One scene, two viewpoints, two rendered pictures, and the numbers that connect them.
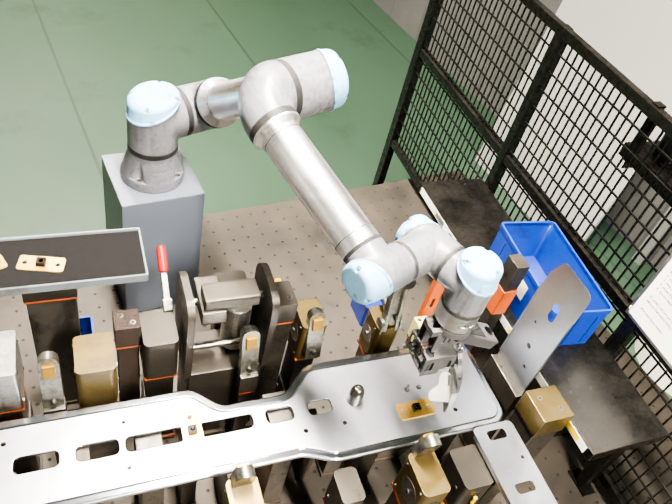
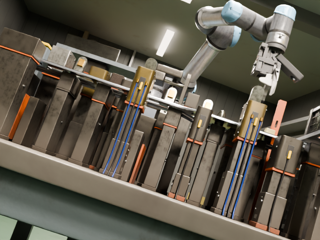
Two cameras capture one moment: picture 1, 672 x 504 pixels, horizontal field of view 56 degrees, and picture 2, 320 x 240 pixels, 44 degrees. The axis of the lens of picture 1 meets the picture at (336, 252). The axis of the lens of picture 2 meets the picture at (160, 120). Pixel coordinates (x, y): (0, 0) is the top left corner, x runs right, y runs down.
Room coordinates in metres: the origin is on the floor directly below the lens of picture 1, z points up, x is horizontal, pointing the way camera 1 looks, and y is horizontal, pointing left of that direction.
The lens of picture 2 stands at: (-0.49, -0.72, 0.71)
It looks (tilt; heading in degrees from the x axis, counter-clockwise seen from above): 9 degrees up; 33
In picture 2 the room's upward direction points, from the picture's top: 19 degrees clockwise
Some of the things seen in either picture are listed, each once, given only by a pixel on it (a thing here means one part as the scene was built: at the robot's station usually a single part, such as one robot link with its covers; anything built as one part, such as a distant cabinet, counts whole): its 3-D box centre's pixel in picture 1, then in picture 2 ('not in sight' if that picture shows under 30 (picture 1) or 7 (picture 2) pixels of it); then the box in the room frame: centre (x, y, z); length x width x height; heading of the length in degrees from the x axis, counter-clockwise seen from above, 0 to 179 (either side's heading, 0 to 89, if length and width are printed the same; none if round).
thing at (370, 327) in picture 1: (364, 356); not in sight; (1.00, -0.14, 0.87); 0.10 x 0.07 x 0.35; 30
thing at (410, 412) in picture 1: (416, 407); not in sight; (0.80, -0.26, 1.01); 0.08 x 0.04 x 0.01; 120
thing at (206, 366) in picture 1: (219, 354); (151, 125); (0.84, 0.19, 0.94); 0.18 x 0.13 x 0.49; 120
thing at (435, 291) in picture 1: (412, 340); (265, 160); (1.03, -0.24, 0.95); 0.03 x 0.01 x 0.50; 120
